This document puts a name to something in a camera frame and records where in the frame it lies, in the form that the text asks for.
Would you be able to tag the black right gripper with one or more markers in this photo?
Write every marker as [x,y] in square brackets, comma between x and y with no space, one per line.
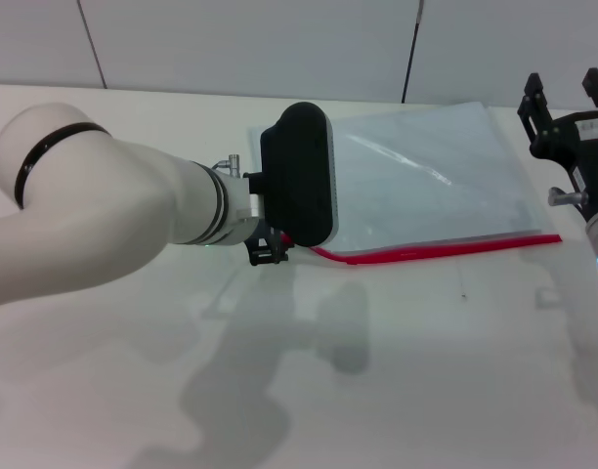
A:
[580,141]

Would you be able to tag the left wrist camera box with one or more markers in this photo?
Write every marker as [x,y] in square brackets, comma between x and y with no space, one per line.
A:
[299,176]

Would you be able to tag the clear document bag red zip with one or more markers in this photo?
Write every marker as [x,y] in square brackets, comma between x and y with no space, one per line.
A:
[426,185]

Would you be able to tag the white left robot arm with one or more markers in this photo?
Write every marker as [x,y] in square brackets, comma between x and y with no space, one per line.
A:
[108,205]

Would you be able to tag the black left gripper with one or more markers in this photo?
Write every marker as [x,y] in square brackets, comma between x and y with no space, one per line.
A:
[267,249]

